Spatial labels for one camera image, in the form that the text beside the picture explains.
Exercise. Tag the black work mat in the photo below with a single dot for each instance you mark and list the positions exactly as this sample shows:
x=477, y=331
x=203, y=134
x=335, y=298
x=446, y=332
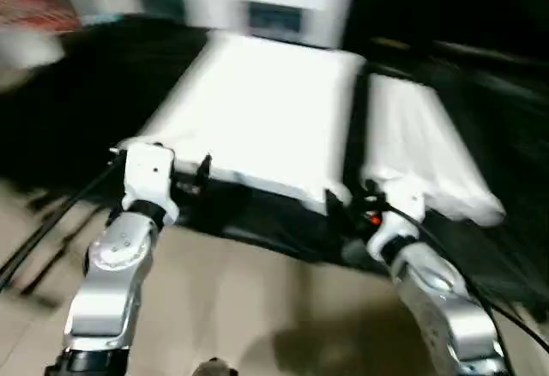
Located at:
x=69, y=118

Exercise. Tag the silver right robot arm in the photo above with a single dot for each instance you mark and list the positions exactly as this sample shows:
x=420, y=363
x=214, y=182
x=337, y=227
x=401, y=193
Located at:
x=437, y=307

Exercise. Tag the white plastic table top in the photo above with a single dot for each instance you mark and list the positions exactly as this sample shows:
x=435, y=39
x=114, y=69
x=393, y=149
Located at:
x=257, y=110

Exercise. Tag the black left robot foot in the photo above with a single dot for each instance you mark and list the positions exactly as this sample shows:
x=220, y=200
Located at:
x=214, y=369

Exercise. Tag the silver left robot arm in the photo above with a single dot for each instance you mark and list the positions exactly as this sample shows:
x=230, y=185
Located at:
x=111, y=290

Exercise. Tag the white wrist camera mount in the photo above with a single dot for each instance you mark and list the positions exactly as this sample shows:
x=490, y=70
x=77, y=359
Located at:
x=147, y=170
x=396, y=200

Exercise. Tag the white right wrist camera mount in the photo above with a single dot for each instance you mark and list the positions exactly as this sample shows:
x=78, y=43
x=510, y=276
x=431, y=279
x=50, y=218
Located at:
x=396, y=200

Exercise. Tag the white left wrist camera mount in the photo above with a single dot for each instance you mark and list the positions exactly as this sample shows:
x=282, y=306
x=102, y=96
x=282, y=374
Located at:
x=147, y=170

